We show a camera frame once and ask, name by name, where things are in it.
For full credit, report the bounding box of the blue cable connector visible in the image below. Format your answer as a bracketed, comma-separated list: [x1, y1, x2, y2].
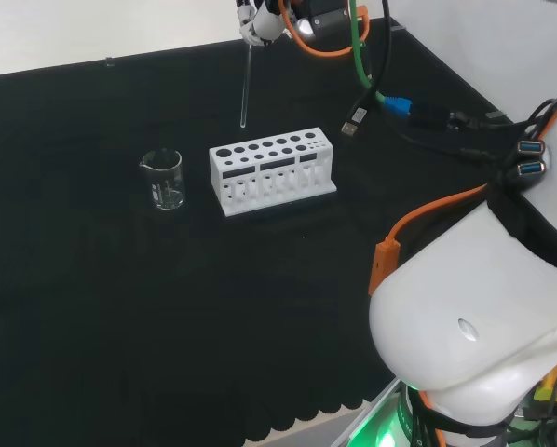
[382, 96, 413, 116]

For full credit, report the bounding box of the blue-port USB hub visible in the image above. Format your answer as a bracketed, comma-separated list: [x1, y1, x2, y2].
[515, 138, 549, 179]

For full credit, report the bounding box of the clear glass stirring rod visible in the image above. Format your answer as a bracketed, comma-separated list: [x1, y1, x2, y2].
[238, 43, 255, 129]

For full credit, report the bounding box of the orange robot cable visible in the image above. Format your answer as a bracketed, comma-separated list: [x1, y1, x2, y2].
[278, 0, 557, 447]

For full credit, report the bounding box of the black cable coupler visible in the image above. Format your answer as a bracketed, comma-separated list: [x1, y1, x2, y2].
[407, 104, 453, 135]

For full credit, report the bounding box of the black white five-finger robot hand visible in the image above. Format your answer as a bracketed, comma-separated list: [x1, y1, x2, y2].
[234, 0, 292, 47]

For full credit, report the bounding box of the black USB plug cable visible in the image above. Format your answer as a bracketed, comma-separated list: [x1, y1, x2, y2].
[340, 0, 394, 140]

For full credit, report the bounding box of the white test tube rack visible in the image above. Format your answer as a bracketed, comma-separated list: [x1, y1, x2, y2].
[208, 126, 339, 219]

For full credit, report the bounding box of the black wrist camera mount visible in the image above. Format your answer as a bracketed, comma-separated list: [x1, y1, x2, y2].
[291, 0, 355, 42]

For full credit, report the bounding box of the yellow stop button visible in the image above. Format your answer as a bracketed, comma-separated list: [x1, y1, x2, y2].
[533, 354, 557, 407]

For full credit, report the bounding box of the black bench cloth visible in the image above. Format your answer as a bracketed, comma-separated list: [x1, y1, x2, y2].
[0, 16, 515, 447]

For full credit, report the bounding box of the clear glass graduated beaker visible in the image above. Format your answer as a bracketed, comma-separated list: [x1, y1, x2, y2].
[138, 148, 187, 211]

